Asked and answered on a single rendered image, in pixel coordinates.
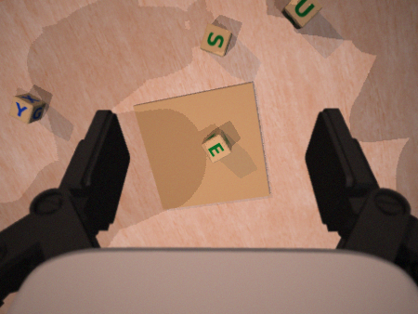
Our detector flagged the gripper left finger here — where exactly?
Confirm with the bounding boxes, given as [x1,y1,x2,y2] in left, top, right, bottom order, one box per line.
[0,110,130,307]

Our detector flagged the tan flat mat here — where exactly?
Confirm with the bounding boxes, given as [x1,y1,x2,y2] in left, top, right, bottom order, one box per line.
[133,83,269,209]

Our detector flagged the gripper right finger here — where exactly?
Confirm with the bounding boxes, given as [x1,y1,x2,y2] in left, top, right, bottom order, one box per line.
[305,108,418,287]

